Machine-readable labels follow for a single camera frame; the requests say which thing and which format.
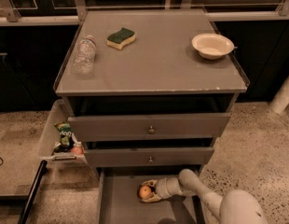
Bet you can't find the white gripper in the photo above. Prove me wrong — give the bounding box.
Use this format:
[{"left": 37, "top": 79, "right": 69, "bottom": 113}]
[{"left": 142, "top": 177, "right": 183, "bottom": 203}]

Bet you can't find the orange fruit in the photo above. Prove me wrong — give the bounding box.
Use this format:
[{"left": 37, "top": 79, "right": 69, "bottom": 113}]
[{"left": 138, "top": 185, "right": 152, "bottom": 199}]

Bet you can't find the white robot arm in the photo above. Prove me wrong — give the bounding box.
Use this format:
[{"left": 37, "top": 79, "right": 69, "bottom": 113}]
[{"left": 137, "top": 76, "right": 289, "bottom": 224}]

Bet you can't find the bottom grey drawer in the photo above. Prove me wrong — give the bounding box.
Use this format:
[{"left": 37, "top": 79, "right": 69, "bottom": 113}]
[{"left": 97, "top": 166, "right": 207, "bottom": 224}]

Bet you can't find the grey drawer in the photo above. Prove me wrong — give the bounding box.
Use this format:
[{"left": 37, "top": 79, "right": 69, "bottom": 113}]
[
  {"left": 84, "top": 147, "right": 213, "bottom": 167},
  {"left": 68, "top": 113, "right": 230, "bottom": 142},
  {"left": 97, "top": 166, "right": 207, "bottom": 224}
]

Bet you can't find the middle grey drawer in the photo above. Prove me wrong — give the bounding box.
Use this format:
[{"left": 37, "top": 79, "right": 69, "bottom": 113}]
[{"left": 84, "top": 147, "right": 213, "bottom": 167}]

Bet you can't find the top grey drawer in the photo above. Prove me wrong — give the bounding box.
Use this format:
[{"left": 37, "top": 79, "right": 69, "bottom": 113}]
[{"left": 68, "top": 113, "right": 230, "bottom": 142}]

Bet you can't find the grey drawer cabinet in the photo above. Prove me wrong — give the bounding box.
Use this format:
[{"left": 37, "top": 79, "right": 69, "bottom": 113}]
[{"left": 52, "top": 8, "right": 251, "bottom": 224}]

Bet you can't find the red apple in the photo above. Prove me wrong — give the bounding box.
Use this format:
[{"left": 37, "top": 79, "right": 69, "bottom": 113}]
[{"left": 71, "top": 147, "right": 84, "bottom": 155}]

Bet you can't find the clear plastic bin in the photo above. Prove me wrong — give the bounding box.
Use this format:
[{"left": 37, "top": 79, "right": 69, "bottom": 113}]
[{"left": 38, "top": 99, "right": 86, "bottom": 164}]

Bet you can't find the green snack bag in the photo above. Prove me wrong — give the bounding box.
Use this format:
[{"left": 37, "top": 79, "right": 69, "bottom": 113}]
[{"left": 55, "top": 122, "right": 73, "bottom": 147}]

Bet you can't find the black pole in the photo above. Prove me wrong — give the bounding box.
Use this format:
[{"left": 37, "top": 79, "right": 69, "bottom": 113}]
[{"left": 17, "top": 160, "right": 48, "bottom": 224}]

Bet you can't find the clear plastic water bottle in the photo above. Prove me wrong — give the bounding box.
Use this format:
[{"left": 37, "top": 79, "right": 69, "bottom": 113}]
[{"left": 73, "top": 35, "right": 96, "bottom": 75}]

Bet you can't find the green yellow sponge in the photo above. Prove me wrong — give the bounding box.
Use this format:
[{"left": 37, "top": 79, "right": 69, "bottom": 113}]
[{"left": 106, "top": 28, "right": 136, "bottom": 50}]

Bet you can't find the white bowl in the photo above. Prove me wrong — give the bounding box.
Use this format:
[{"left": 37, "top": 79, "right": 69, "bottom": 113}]
[{"left": 192, "top": 34, "right": 235, "bottom": 60}]

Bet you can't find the metal railing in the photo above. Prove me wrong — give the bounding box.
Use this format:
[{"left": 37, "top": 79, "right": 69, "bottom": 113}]
[{"left": 0, "top": 0, "right": 289, "bottom": 26}]

